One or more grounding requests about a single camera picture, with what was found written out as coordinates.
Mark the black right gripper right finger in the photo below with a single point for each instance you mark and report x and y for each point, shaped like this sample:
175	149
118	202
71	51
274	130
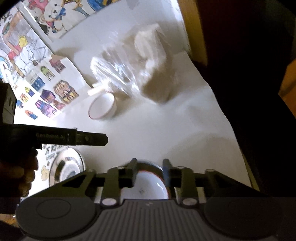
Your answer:
181	183

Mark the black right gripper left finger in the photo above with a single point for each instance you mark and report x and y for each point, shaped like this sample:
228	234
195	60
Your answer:
115	180

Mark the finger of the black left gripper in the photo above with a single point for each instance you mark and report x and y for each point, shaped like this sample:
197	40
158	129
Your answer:
91	139

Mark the white bowl red rim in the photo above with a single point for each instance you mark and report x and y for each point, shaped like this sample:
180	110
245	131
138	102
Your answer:
103	107
149	183

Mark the large steel plate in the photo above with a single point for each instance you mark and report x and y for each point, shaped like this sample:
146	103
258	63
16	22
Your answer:
66	164

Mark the houses drawing paper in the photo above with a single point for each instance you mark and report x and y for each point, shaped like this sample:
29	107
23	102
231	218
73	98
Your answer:
51	90

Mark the clear plastic bag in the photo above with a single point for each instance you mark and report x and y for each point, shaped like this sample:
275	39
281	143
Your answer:
118	68

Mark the coloured cartoon poster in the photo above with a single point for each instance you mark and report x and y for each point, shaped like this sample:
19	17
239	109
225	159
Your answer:
23	52

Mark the white lumpy wrapped block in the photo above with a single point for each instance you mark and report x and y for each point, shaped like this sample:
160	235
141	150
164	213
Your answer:
155	76

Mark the bear cartoon poster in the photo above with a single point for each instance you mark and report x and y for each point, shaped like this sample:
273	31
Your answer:
57	17

